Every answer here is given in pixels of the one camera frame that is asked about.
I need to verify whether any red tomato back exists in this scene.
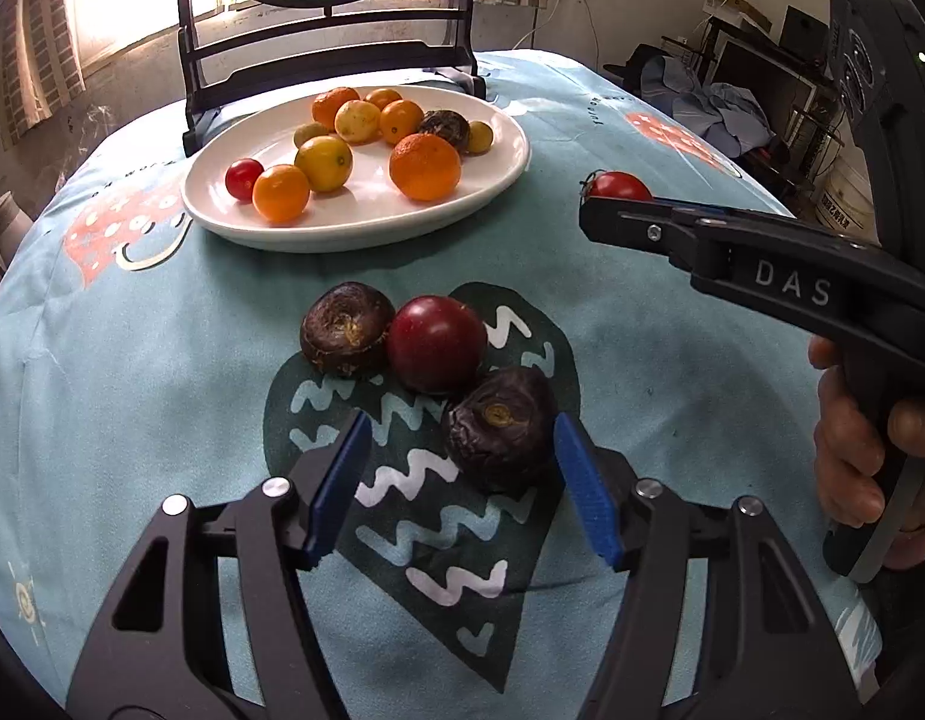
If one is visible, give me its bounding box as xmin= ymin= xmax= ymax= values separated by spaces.
xmin=581 ymin=169 xmax=653 ymax=202

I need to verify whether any small orange tomato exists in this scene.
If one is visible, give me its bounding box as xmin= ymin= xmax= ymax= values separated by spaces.
xmin=253 ymin=164 xmax=311 ymax=224

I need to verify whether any small red cherry tomato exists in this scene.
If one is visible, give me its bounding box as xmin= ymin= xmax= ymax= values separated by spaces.
xmin=223 ymin=158 xmax=264 ymax=203

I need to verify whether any large orange mandarin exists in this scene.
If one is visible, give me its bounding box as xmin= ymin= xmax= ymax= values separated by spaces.
xmin=388 ymin=133 xmax=463 ymax=203

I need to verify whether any yellow round fruit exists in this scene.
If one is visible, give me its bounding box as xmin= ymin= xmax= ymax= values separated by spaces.
xmin=334 ymin=99 xmax=381 ymax=145

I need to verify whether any olive yellow small fruit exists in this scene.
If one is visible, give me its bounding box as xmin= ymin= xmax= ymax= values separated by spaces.
xmin=464 ymin=121 xmax=495 ymax=156

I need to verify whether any smooth orange persimmon fruit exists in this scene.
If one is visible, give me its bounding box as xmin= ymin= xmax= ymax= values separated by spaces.
xmin=380 ymin=99 xmax=425 ymax=146

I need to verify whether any medium orange mandarin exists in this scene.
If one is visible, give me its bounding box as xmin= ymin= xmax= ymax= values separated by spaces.
xmin=310 ymin=86 xmax=362 ymax=132

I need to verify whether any orange kumquat fruit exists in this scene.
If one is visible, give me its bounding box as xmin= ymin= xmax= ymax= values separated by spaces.
xmin=365 ymin=88 xmax=403 ymax=112

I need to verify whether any person's right hand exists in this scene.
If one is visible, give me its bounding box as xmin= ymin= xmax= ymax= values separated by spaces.
xmin=807 ymin=337 xmax=925 ymax=571

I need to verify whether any dark water chestnut back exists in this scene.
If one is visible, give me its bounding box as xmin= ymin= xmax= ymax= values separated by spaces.
xmin=300 ymin=281 xmax=396 ymax=379

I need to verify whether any dark red plum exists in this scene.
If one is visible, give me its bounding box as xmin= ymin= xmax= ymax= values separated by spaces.
xmin=386 ymin=296 xmax=488 ymax=394

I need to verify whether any dark metal shelf rack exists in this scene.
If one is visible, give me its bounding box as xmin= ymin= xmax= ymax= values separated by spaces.
xmin=661 ymin=0 xmax=845 ymax=200

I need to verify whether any light blue printed tablecloth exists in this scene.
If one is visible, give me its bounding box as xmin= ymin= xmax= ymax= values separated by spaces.
xmin=0 ymin=52 xmax=881 ymax=718

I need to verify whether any pile of blue clothes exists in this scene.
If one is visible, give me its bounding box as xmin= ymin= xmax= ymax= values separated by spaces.
xmin=602 ymin=44 xmax=775 ymax=160

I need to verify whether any white oval plate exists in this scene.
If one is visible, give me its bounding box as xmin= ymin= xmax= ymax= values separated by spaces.
xmin=183 ymin=85 xmax=531 ymax=254

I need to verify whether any white ceramic jug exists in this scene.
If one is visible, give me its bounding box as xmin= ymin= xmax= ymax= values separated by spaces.
xmin=0 ymin=192 xmax=33 ymax=284

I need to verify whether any round painted screen on stand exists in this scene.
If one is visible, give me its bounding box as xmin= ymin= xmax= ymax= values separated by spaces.
xmin=175 ymin=0 xmax=489 ymax=160

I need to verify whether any left patterned curtain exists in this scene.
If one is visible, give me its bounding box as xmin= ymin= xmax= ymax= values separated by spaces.
xmin=0 ymin=0 xmax=85 ymax=146

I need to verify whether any white power cable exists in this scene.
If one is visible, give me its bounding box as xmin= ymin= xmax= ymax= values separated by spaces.
xmin=509 ymin=0 xmax=603 ymax=70

